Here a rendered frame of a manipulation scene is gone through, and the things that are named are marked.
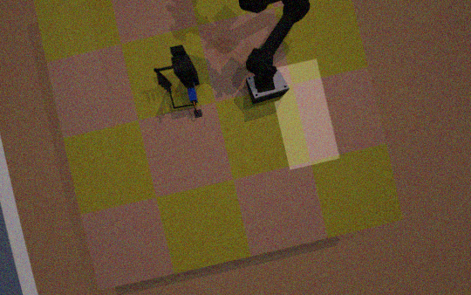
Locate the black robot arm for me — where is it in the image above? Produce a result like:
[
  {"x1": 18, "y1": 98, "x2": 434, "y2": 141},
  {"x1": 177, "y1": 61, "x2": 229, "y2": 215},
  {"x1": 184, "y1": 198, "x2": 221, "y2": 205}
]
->
[{"x1": 239, "y1": 0, "x2": 311, "y2": 93}]

